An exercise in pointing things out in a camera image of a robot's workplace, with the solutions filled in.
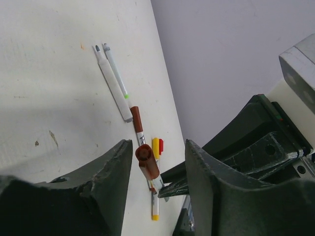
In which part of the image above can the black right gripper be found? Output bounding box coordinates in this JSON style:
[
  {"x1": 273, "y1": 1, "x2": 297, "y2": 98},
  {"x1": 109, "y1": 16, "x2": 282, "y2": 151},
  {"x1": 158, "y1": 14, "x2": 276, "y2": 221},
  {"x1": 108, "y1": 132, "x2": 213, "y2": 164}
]
[{"x1": 203, "y1": 94, "x2": 315, "y2": 182}]

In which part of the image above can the white lime-tipped marker body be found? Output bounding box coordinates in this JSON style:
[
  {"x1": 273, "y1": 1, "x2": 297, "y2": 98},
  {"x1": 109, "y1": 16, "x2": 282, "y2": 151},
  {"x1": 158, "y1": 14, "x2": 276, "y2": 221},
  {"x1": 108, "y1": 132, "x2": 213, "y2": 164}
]
[{"x1": 102, "y1": 43, "x2": 129, "y2": 99}]

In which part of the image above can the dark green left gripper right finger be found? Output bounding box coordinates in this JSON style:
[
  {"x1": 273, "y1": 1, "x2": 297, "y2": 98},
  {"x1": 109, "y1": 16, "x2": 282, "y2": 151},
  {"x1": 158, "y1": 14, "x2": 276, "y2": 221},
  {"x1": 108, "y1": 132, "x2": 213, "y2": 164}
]
[{"x1": 185, "y1": 140, "x2": 315, "y2": 236}]

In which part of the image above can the grey cap whiteboard marker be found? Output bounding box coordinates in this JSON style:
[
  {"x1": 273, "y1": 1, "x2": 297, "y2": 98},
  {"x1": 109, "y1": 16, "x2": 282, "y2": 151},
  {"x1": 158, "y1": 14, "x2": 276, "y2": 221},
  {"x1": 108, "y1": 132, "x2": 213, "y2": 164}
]
[{"x1": 95, "y1": 45, "x2": 133, "y2": 123}]

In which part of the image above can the brown cap marker pen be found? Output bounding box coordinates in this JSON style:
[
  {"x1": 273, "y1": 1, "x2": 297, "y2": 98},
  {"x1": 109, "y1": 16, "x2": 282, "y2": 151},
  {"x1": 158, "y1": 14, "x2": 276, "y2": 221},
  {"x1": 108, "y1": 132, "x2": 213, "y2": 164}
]
[{"x1": 135, "y1": 144, "x2": 164, "y2": 193}]

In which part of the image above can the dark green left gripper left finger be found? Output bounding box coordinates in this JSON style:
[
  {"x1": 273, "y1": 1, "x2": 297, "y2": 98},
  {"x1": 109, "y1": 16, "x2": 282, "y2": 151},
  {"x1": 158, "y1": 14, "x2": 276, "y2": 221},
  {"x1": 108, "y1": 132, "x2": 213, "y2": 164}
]
[{"x1": 0, "y1": 140, "x2": 133, "y2": 236}]

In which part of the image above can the yellow cap marker right group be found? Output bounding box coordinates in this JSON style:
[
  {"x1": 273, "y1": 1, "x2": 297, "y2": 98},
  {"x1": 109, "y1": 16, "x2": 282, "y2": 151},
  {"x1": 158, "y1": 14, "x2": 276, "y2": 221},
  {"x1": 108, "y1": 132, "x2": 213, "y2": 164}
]
[{"x1": 152, "y1": 138, "x2": 161, "y2": 221}]

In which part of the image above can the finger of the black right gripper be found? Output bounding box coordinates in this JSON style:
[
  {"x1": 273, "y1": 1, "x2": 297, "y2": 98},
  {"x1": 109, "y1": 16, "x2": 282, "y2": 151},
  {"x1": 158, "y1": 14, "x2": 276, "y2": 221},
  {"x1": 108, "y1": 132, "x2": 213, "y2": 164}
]
[{"x1": 158, "y1": 161, "x2": 189, "y2": 199}]

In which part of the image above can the red cap marker right group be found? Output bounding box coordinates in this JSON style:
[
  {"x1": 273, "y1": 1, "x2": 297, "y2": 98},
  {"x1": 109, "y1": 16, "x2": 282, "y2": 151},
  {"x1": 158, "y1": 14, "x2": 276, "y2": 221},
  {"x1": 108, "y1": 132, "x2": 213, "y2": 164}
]
[{"x1": 159, "y1": 139, "x2": 164, "y2": 155}]

